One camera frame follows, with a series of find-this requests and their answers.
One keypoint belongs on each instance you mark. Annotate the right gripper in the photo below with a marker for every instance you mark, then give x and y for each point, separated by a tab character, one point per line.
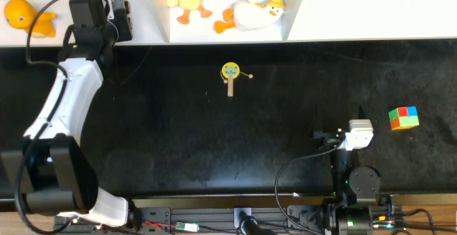
330	138

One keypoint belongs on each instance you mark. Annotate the many-coloured puzzle cube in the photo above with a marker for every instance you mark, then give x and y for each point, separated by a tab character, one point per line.
403	118

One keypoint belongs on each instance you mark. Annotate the yellow rattle drum toy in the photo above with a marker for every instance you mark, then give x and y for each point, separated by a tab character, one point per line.
230	71

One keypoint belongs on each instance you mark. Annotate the grey and yellow toy truck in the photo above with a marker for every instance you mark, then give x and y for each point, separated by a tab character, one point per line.
118	1

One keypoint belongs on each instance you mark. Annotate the orange rubber toy figure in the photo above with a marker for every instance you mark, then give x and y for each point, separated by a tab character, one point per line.
18	13

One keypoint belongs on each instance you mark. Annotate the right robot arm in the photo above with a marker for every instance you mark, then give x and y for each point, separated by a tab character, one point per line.
364	181

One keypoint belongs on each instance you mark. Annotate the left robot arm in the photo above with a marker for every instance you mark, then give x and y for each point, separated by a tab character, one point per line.
75	85

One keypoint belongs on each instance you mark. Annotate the white shelf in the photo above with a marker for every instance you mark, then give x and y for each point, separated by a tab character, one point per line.
357	17

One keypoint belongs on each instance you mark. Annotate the white plush duck with hat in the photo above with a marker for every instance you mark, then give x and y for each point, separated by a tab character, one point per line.
253	15

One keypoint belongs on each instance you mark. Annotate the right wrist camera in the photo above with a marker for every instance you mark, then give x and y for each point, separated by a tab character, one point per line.
358	133

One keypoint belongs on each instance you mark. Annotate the mounting rail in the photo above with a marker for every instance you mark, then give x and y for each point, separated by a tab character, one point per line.
214	220

